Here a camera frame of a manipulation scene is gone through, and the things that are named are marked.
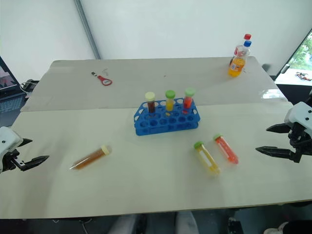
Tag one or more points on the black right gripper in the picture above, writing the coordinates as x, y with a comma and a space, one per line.
303, 143

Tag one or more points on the clear bottle red cap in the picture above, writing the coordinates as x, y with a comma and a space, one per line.
241, 50

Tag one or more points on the small clear clip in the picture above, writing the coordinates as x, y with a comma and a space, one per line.
105, 71

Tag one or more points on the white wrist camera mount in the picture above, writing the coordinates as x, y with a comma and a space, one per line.
301, 114
7, 141

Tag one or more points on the orange tube green cap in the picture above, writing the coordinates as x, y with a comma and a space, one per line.
226, 150
188, 101

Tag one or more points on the blue plastic test tube rack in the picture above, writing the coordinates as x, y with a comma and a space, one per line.
156, 126

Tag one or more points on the orange soda bottle blue cap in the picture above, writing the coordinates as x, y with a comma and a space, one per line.
236, 67

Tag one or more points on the brown tube cream cap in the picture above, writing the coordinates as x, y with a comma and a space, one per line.
91, 158
151, 103

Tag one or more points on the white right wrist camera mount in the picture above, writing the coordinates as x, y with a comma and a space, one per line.
301, 114

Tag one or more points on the small dark outdoor object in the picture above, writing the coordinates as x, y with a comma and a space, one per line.
303, 76

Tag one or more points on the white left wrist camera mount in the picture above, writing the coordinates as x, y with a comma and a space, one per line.
7, 141

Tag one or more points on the yellow tube green cap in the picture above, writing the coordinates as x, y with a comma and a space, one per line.
207, 158
169, 102

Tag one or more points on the dark laptop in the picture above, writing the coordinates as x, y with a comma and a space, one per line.
7, 97

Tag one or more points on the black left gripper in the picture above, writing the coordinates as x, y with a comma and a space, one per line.
12, 159

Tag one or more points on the grey metal conduit pole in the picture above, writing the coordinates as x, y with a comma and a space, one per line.
87, 29

